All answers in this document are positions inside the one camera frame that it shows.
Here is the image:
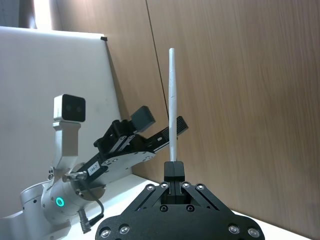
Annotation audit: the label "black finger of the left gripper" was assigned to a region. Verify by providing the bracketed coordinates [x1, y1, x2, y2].
[135, 115, 190, 154]
[93, 105, 157, 155]

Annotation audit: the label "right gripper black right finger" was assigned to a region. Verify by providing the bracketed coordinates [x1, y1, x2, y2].
[173, 161, 266, 240]

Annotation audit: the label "left gripper's black body block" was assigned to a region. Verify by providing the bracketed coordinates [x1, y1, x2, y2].
[66, 146, 157, 199]

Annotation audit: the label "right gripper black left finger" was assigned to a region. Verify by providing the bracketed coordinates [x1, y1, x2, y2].
[95, 161, 175, 240]

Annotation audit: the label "thin white paper stick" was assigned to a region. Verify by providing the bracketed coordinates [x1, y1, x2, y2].
[167, 47, 179, 163]

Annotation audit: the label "large white board panel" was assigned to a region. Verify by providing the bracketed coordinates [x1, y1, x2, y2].
[0, 25, 134, 219]

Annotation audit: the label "thin dark cable, silver plugs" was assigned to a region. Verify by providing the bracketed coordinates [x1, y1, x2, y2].
[63, 171, 105, 235]

